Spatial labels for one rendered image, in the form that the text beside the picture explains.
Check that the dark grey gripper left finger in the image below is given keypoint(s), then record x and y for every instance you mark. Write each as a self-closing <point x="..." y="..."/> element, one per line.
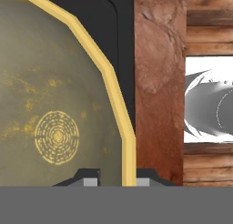
<point x="88" y="176"/>

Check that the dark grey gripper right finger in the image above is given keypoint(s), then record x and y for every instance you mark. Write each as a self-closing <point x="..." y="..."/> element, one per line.
<point x="147" y="175"/>

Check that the white and grey round thing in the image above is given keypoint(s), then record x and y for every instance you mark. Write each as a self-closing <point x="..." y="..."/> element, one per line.
<point x="206" y="112"/>

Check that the olive pan with yellow rim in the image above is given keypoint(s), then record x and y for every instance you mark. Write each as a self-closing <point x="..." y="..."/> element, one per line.
<point x="45" y="66"/>

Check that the black hob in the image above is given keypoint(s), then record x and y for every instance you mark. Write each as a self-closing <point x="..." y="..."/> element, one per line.
<point x="123" y="24"/>

